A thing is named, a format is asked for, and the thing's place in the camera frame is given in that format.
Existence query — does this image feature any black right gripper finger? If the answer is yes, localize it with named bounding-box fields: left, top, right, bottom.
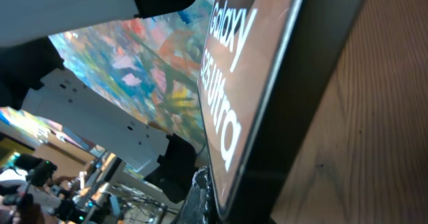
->
left=171, top=166, right=214, bottom=224

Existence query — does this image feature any bronze Galaxy smartphone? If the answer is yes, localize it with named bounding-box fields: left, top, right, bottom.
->
left=197, top=0, right=363, bottom=223

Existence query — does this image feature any colourful abstract wall painting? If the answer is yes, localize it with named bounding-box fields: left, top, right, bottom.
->
left=0, top=0, right=217, bottom=154

